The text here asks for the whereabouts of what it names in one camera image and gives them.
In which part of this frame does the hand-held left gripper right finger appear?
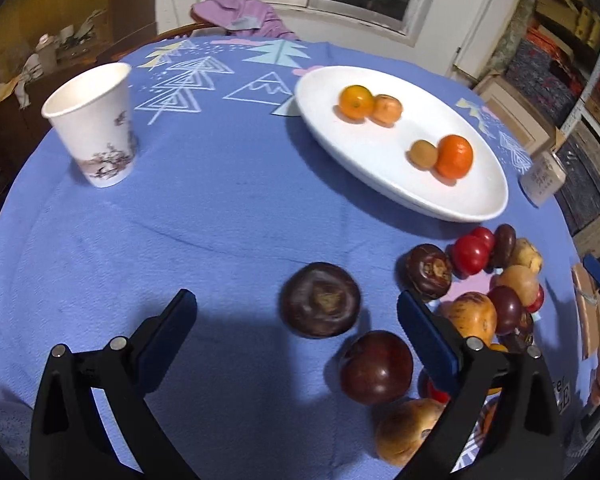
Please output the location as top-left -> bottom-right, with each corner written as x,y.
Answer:
396,289 -> 566,480

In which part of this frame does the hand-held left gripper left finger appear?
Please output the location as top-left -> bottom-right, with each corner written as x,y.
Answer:
28,288 -> 201,480

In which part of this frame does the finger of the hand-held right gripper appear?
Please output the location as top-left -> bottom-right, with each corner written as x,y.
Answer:
582,254 -> 600,292

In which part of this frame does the large spotted loquat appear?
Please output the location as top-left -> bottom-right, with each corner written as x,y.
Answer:
440,291 -> 498,347

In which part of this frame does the dark red plum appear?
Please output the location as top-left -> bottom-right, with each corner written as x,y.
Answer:
487,285 -> 525,336
339,330 -> 415,406

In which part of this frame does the spotted yellow loquat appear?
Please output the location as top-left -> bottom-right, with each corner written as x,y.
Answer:
495,265 -> 540,307
376,398 -> 447,468
509,238 -> 544,275

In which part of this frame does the dark brown water chestnut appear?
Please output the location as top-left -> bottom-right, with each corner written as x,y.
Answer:
490,224 -> 518,269

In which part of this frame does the large dark water chestnut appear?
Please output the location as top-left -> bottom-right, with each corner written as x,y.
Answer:
280,262 -> 363,339

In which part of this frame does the white oval plate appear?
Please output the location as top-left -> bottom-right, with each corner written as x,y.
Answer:
294,65 -> 510,223

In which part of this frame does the white beverage can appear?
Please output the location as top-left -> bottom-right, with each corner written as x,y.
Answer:
518,151 -> 567,208

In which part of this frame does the blue printed tablecloth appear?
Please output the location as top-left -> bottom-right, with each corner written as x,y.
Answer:
0,37 -> 600,480

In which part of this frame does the large orange tangerine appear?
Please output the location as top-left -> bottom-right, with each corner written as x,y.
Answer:
434,134 -> 475,181

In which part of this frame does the brown loquat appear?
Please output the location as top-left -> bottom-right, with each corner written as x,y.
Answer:
408,139 -> 439,170

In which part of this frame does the silver foil bag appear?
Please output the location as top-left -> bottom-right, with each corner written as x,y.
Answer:
0,394 -> 37,478

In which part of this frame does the white printed paper cup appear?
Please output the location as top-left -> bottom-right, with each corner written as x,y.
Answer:
41,63 -> 140,189

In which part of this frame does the shelf with patterned boxes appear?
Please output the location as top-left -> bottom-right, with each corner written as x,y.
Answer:
495,0 -> 600,253

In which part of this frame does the small orange loquat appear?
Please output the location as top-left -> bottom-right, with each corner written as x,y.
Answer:
370,94 -> 403,126

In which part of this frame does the small yellow-orange tangerine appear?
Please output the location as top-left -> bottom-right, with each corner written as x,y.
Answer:
338,84 -> 376,123

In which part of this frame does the cardboard box with paper scraps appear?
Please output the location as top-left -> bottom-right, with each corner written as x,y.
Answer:
0,7 -> 117,161

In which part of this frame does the wooden chair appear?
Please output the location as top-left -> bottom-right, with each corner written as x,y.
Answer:
111,21 -> 220,56

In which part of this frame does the purple cloth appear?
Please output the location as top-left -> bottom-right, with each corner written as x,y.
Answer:
190,0 -> 301,42

